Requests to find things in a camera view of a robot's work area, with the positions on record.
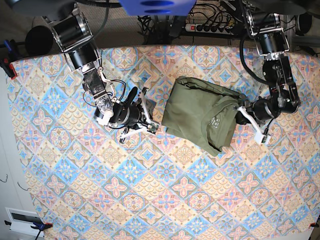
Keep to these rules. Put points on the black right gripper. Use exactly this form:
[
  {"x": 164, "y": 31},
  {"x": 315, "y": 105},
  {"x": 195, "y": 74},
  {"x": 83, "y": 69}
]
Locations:
[{"x": 146, "y": 108}]

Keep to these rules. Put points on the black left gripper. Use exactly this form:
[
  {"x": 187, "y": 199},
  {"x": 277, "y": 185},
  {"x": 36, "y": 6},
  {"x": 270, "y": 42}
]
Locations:
[{"x": 244, "y": 113}]

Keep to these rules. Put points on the olive green t-shirt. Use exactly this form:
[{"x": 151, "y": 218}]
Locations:
[{"x": 202, "y": 112}]

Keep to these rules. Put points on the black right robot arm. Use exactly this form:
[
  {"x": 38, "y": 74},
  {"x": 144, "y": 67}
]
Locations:
[{"x": 76, "y": 41}]

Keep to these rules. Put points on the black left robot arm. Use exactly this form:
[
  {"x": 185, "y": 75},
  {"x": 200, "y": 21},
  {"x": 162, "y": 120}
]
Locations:
[{"x": 266, "y": 31}]

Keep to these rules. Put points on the colourful patterned tablecloth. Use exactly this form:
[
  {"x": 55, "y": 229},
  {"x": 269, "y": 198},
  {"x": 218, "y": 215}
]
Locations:
[{"x": 156, "y": 187}]

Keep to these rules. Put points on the white power strip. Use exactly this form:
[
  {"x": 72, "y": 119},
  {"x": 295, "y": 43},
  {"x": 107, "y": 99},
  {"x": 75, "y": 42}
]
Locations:
[{"x": 211, "y": 29}]

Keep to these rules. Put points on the black cylinder right background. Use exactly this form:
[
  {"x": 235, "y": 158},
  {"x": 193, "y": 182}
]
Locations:
[{"x": 304, "y": 23}]

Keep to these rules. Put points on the black round stool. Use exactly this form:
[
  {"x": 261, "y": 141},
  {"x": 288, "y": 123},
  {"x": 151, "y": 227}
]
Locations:
[{"x": 39, "y": 41}]

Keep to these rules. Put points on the orange clamp lower right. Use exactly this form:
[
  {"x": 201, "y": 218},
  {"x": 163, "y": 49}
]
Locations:
[{"x": 314, "y": 225}]

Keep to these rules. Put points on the blue orange clamp lower left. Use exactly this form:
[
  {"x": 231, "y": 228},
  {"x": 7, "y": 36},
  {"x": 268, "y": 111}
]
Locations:
[{"x": 41, "y": 227}]

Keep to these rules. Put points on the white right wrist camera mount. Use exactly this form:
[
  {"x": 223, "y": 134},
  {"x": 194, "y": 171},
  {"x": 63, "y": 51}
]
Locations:
[{"x": 136, "y": 115}]

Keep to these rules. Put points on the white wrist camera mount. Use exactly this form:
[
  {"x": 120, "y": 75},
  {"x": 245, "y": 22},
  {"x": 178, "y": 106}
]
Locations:
[
  {"x": 261, "y": 136},
  {"x": 136, "y": 115}
]

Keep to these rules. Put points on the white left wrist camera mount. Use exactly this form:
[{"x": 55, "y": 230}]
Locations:
[{"x": 261, "y": 136}]

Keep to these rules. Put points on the white wall outlet box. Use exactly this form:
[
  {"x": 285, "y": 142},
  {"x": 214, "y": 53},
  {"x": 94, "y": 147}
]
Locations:
[{"x": 22, "y": 215}]

